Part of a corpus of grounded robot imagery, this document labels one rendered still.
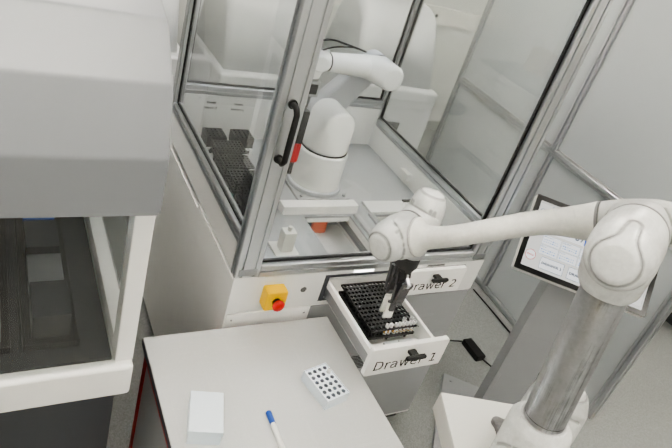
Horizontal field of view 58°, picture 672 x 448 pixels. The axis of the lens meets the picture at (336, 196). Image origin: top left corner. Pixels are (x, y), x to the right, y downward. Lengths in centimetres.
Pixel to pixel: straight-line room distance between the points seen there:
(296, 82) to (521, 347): 168
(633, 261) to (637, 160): 206
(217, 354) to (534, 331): 141
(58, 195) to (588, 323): 110
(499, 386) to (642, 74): 165
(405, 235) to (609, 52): 219
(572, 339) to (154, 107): 99
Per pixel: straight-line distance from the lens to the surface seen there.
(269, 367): 190
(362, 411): 188
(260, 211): 174
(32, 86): 121
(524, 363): 285
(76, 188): 127
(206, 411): 169
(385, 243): 150
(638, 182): 329
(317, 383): 186
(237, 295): 193
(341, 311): 199
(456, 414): 191
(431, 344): 195
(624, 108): 338
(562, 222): 153
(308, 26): 152
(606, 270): 128
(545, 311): 268
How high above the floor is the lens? 212
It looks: 29 degrees down
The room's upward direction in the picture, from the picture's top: 18 degrees clockwise
